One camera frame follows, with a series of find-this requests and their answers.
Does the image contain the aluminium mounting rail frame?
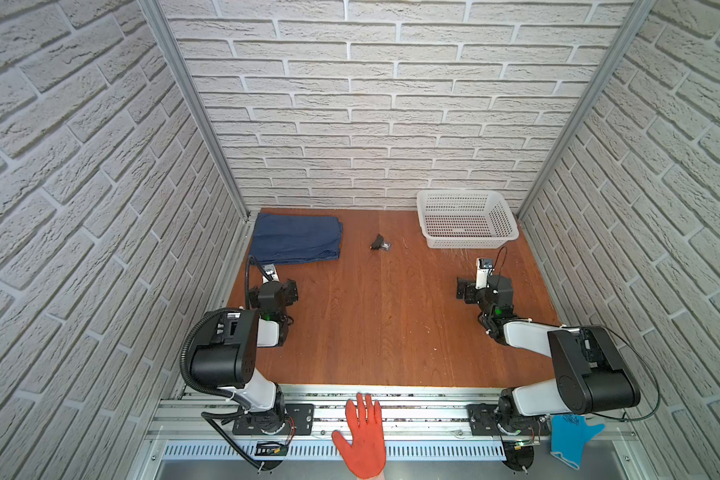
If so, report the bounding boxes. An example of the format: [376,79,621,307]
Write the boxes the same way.
[128,383,658,480]

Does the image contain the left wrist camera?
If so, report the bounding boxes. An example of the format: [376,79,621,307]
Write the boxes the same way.
[260,264,279,283]

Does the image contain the small black electronics box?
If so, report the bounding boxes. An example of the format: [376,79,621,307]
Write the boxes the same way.
[254,442,289,457]

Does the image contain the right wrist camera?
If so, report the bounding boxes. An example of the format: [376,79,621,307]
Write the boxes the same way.
[475,258,494,290]

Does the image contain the small black clip object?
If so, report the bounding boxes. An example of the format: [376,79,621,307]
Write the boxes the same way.
[370,234,391,251]

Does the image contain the dark blue denim trousers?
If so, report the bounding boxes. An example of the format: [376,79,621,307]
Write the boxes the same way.
[249,213,343,265]

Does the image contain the blue work glove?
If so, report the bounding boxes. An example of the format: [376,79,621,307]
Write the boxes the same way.
[550,414,606,470]

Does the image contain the white plastic laundry basket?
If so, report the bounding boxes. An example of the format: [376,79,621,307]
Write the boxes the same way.
[416,190,519,250]

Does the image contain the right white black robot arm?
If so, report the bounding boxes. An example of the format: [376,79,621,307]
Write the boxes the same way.
[456,275,641,435]

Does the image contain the black round floor puck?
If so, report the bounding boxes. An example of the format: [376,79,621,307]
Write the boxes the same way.
[503,444,535,474]

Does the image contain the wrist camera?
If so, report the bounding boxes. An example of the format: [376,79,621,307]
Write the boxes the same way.
[260,264,279,283]
[475,258,494,290]

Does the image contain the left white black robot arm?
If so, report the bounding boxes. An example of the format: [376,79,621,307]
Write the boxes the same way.
[179,280,298,435]

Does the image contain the red work glove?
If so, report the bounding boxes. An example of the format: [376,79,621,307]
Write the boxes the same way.
[331,393,387,479]

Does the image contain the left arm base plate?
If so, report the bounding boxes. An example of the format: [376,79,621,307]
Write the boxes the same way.
[232,403,315,438]

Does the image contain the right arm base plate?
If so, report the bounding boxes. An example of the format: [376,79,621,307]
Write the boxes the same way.
[467,403,551,438]

